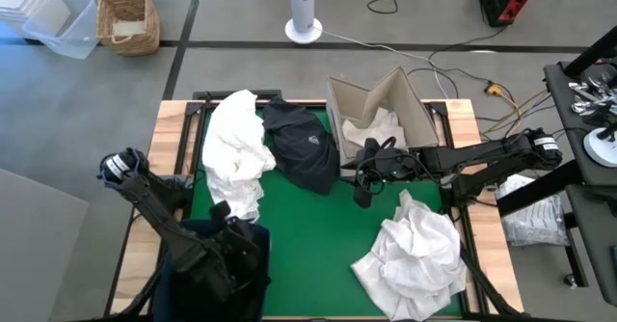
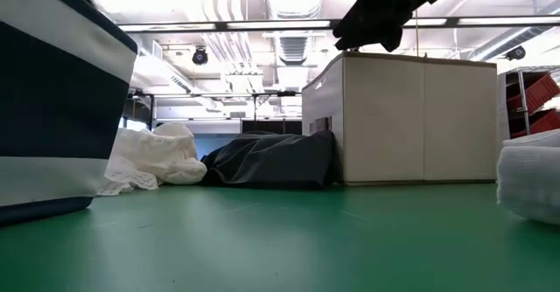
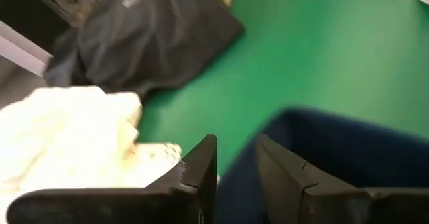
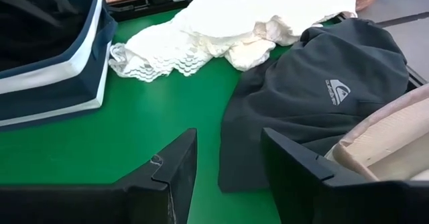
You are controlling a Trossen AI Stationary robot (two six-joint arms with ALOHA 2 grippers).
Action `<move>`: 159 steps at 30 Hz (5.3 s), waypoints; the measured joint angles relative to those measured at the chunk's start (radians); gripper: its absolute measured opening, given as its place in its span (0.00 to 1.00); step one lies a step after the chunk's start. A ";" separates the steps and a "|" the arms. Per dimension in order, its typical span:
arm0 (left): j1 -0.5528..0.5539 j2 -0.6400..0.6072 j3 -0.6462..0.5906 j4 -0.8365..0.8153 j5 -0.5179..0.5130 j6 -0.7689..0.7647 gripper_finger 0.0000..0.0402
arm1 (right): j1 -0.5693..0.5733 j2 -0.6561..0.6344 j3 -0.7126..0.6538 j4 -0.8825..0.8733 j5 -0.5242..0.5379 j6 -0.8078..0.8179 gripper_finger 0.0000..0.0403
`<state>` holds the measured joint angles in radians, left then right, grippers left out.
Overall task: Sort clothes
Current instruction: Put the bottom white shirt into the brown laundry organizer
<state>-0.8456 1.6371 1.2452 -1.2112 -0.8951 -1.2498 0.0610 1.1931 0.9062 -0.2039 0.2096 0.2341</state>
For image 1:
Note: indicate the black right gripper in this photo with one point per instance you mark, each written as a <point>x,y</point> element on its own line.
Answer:
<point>393,163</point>

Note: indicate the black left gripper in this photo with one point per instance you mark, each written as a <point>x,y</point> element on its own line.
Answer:
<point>241,242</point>

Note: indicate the white smooth cloth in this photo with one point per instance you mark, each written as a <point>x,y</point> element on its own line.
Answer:
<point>381,129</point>

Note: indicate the white lace knit garment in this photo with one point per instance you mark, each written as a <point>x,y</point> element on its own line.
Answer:
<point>231,143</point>

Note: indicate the dark grey logo garment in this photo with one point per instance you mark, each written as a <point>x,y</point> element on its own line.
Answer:
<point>299,153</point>

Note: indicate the black garment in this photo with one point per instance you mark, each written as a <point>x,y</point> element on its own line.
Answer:
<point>246,307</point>

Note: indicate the large white cloth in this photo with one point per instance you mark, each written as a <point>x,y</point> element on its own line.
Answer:
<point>414,259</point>

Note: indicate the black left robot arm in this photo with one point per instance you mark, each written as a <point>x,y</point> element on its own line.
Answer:
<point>159,216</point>

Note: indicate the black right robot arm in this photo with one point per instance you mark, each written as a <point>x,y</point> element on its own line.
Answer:
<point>482,158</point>

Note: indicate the navy white striped fabric bin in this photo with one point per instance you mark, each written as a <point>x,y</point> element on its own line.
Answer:
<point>197,226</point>

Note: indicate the beige fabric storage box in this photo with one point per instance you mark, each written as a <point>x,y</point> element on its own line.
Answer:
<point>410,105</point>

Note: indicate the green table mat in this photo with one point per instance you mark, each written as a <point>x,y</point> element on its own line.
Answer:
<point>313,245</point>

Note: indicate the yellow plug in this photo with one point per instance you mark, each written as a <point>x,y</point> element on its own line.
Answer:
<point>494,89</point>

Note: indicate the black stand beam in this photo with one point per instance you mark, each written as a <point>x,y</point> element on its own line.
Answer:
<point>540,192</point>

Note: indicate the clear plastic bag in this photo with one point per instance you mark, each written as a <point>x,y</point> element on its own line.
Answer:
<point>535,221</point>

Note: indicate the wicker basket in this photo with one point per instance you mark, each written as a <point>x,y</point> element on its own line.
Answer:
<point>144,28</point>

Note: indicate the black side cart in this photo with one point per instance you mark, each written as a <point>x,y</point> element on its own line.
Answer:
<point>561,115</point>

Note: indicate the white paper sheet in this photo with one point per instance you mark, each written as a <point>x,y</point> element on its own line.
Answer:
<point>127,28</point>

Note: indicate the shiny metal cutlery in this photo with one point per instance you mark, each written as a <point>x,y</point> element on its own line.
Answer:
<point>585,105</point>

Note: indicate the black caster wheel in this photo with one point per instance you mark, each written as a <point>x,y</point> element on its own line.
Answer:
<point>570,280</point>

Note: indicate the clear plastic bin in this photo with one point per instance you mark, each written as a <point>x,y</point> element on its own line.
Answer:
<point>77,33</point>

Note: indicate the white round lamp base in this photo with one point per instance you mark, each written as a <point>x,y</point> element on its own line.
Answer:
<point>602,148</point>

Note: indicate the black slanted pole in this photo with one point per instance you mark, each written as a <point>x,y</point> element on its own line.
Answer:
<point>595,52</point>

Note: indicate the black table frame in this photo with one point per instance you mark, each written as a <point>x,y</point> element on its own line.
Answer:
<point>184,136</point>

